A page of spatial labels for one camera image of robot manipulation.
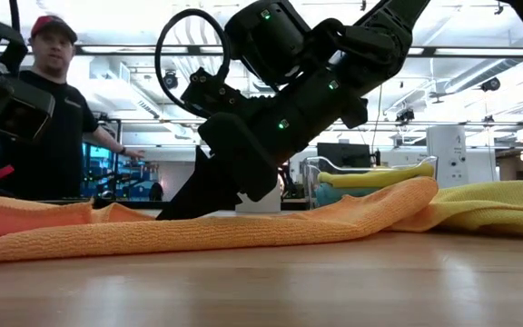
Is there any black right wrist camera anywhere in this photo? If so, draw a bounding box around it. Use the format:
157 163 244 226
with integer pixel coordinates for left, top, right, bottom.
180 66 262 120

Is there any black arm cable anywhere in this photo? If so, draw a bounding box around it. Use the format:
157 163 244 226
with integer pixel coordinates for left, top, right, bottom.
8 0 23 34
153 7 232 120

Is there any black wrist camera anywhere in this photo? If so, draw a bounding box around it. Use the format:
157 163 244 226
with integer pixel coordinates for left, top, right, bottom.
0 75 56 143
180 66 262 120

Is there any black background monitor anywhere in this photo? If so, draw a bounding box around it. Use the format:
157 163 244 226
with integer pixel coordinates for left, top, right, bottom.
316 142 371 170

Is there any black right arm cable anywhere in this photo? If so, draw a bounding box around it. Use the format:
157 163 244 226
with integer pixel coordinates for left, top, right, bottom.
153 7 232 120

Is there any person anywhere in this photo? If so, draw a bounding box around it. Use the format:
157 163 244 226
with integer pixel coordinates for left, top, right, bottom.
0 15 147 202

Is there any orange microfiber towel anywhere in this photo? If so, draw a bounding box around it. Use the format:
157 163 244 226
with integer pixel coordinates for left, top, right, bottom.
0 175 439 265

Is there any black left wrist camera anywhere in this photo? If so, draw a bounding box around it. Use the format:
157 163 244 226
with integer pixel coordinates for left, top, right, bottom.
0 75 56 143

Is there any blue lit window screen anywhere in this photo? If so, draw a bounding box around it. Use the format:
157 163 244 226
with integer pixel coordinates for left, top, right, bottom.
81 142 163 202

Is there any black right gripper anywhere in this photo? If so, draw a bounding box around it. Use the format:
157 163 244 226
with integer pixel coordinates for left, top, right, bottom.
155 67 368 223

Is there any yellow microfiber towel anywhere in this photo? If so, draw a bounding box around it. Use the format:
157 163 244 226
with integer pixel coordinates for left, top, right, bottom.
318 163 436 190
387 180 523 241

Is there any green plant in white pot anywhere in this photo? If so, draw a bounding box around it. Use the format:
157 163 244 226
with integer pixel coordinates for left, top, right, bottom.
234 174 283 214

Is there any blue microfiber towel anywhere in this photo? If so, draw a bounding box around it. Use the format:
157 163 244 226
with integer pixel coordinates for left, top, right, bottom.
314 182 360 209

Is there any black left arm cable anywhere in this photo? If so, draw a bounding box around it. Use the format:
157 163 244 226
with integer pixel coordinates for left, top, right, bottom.
8 0 23 34

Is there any clear plastic bin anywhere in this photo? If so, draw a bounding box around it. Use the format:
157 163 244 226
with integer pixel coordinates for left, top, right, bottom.
304 155 439 211

